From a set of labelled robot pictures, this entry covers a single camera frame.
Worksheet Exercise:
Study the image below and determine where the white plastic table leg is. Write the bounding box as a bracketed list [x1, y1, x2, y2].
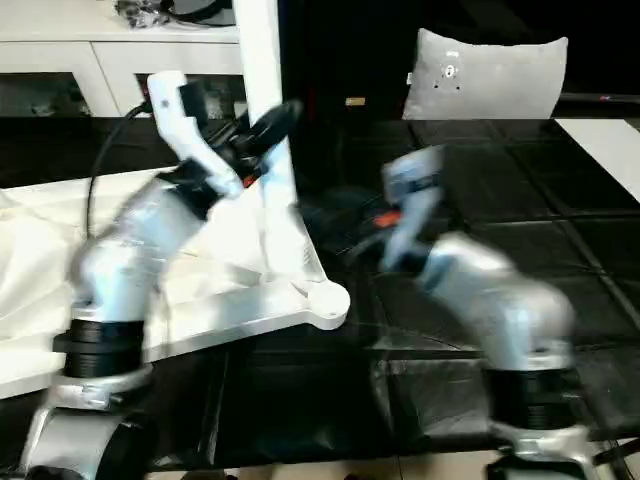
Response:
[232, 0, 313, 286]

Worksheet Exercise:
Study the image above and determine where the white plastic table top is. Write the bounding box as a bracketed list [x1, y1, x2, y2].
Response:
[0, 165, 351, 401]

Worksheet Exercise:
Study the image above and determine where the black cabinet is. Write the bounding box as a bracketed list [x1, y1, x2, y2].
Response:
[280, 0, 421, 121]

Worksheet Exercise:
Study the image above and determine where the black work mat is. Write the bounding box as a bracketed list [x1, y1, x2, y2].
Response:
[0, 115, 640, 471]

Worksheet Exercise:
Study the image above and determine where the dark gear on cabinet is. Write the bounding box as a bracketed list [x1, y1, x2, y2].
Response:
[115, 0, 236, 29]

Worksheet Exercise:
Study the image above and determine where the grey cushion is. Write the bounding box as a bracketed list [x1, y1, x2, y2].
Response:
[402, 28, 569, 121]

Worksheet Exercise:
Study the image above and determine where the white cabinet with glass doors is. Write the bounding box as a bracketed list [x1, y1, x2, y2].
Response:
[0, 10, 249, 119]

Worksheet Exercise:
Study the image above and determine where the white board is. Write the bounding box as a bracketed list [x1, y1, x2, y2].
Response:
[555, 118, 640, 201]

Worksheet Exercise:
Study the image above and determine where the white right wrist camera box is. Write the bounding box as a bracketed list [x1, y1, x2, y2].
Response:
[383, 145, 448, 271]

